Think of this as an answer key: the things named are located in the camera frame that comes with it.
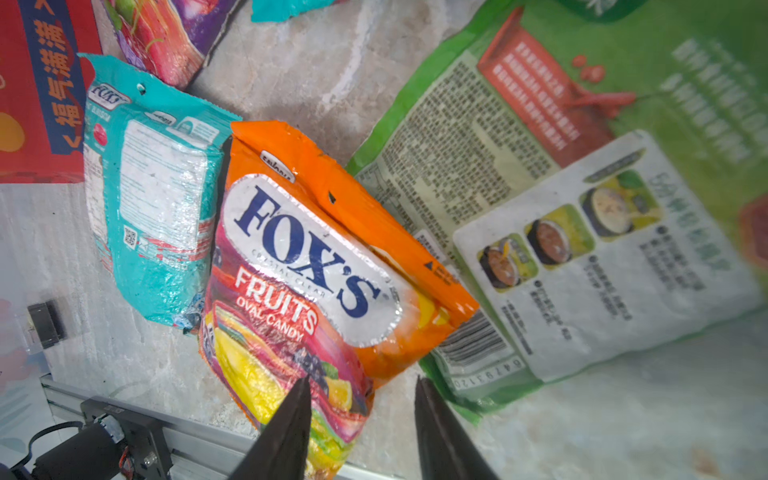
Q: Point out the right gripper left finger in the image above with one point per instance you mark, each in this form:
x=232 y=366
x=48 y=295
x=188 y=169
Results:
x=281 y=449

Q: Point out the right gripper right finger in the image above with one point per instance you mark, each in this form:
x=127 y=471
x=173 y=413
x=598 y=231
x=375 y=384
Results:
x=445 y=449

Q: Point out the orange Fox's fruits candy bag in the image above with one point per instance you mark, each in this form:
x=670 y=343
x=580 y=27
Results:
x=313 y=279

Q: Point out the red paper gift bag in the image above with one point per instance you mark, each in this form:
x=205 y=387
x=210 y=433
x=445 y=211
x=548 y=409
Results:
x=43 y=89

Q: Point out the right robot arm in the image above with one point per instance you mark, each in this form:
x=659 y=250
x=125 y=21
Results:
x=114 y=439

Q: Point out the teal Fox's candy bag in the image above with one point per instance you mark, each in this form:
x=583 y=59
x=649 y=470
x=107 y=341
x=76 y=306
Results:
x=153 y=158

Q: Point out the light green snack bag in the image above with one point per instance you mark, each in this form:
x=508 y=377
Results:
x=595 y=174

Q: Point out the teal candy bag right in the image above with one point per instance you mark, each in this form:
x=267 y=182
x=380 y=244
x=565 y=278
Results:
x=276 y=11

